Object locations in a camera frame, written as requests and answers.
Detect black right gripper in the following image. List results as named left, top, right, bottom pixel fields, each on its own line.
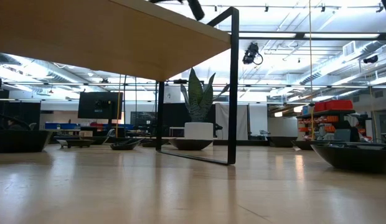
left=186, top=0, right=207, bottom=22

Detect black leaf-shaped mini plate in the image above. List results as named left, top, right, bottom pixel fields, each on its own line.
left=169, top=138, right=214, bottom=151
left=310, top=141, right=386, bottom=174
left=291, top=139, right=331, bottom=151

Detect black small square mini plate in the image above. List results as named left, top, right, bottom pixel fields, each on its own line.
left=57, top=139, right=96, bottom=149

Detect black wavy square mini plate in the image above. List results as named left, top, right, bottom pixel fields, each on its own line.
left=0, top=129, right=54, bottom=154

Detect white paper sign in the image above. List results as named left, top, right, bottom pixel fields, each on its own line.
left=164, top=85, right=182, bottom=104

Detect black partition panel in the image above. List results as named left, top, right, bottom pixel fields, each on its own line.
left=0, top=100, right=42, bottom=131
left=163, top=102, right=216, bottom=138

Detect wooden riser shelf black legs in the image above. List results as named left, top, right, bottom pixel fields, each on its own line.
left=0, top=0, right=240, bottom=166

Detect snake plant in white pot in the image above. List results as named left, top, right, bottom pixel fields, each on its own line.
left=179, top=67, right=230, bottom=141

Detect white curtain screen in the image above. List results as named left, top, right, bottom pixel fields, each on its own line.
left=215, top=103, right=268, bottom=141

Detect yellow pole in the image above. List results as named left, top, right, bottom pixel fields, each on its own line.
left=116, top=74, right=123, bottom=139

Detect red storage bin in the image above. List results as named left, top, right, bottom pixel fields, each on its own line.
left=313, top=99, right=354, bottom=113

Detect storage rack with orange bins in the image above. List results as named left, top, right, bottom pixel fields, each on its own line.
left=296, top=108, right=373, bottom=143

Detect black ceiling-mounted device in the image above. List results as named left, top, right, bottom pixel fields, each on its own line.
left=362, top=54, right=379, bottom=65

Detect person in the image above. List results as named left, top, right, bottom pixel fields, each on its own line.
left=6, top=118, right=26, bottom=131

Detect black hanging overhead camera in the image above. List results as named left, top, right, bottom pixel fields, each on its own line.
left=242, top=42, right=264, bottom=66

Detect black overhead frame bar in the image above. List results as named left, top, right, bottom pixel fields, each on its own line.
left=238, top=30, right=386, bottom=40

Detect black aluminium table frame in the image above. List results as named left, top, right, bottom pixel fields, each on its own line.
left=49, top=135, right=301, bottom=146

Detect black wall monitor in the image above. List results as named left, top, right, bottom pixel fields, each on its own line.
left=77, top=91, right=124, bottom=120

